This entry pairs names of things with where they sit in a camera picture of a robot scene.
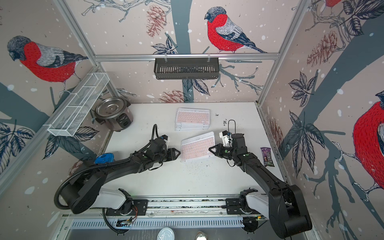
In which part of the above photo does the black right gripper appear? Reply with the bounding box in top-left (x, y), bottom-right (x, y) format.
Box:
top-left (209, 143), bottom-right (238, 159)

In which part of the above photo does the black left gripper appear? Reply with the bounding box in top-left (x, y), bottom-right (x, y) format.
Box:
top-left (153, 147), bottom-right (182, 164)

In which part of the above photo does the pink keyboard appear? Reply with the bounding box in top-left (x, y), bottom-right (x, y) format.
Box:
top-left (181, 132), bottom-right (216, 162)
top-left (176, 108), bottom-right (211, 125)
top-left (175, 124), bottom-right (210, 131)

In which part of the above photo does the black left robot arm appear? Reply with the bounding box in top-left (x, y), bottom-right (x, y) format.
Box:
top-left (54, 137), bottom-right (181, 214)

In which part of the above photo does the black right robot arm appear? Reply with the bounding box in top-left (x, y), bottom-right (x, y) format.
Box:
top-left (209, 134), bottom-right (313, 239)

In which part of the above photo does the purple candy bar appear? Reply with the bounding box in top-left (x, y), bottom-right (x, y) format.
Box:
top-left (261, 147), bottom-right (275, 167)

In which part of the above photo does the silver rice cooker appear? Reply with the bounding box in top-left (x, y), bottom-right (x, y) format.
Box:
top-left (95, 97), bottom-right (134, 132)

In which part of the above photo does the white round lid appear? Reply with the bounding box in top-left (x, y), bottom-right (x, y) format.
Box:
top-left (157, 228), bottom-right (175, 240)

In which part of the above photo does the black hanging basket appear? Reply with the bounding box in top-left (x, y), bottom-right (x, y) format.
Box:
top-left (154, 57), bottom-right (220, 80)

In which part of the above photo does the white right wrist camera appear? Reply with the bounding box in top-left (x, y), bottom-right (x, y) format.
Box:
top-left (219, 131), bottom-right (232, 147)

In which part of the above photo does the aluminium mounting rail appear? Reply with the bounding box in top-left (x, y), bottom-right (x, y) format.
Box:
top-left (64, 196), bottom-right (301, 218)

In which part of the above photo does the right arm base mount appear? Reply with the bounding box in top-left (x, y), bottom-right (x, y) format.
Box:
top-left (222, 189), bottom-right (269, 217)

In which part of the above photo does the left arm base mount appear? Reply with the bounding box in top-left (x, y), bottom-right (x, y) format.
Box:
top-left (106, 189), bottom-right (149, 217)

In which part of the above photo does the white wire mesh shelf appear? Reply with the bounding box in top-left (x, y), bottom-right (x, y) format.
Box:
top-left (48, 73), bottom-right (110, 137)

